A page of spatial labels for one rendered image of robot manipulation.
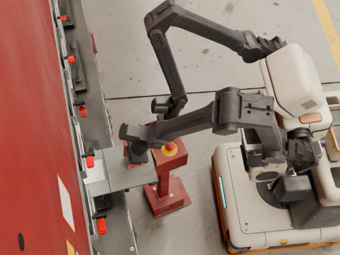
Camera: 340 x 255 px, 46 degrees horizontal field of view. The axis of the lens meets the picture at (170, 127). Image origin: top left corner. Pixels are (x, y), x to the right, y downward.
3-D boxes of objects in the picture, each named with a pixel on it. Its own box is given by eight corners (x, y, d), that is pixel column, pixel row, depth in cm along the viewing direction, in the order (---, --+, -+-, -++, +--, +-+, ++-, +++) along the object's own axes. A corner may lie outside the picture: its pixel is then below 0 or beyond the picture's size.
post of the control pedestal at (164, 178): (168, 194, 238) (170, 155, 191) (160, 198, 237) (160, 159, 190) (165, 186, 240) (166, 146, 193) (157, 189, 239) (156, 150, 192)
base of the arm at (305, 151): (319, 164, 130) (309, 132, 135) (304, 160, 125) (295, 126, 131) (297, 174, 135) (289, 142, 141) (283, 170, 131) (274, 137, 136)
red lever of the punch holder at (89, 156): (94, 162, 116) (93, 150, 125) (80, 166, 116) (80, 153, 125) (96, 168, 117) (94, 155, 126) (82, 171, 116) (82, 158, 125)
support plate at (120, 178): (158, 181, 149) (158, 180, 148) (88, 198, 145) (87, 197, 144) (147, 139, 157) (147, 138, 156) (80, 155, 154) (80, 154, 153)
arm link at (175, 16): (166, 8, 123) (161, -11, 129) (144, 40, 131) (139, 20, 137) (267, 51, 147) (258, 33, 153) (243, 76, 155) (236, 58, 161)
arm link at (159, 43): (163, 30, 129) (157, 9, 135) (146, 35, 129) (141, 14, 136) (190, 107, 164) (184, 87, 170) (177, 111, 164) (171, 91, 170)
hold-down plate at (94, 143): (111, 209, 155) (110, 206, 153) (97, 212, 154) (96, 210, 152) (97, 142, 169) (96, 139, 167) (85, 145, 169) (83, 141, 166)
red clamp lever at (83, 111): (89, 117, 143) (84, 102, 135) (77, 120, 142) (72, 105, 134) (88, 113, 144) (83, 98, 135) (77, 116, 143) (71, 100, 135)
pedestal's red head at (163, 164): (187, 164, 189) (189, 147, 173) (156, 176, 185) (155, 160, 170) (170, 130, 197) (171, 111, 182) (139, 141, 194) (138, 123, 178)
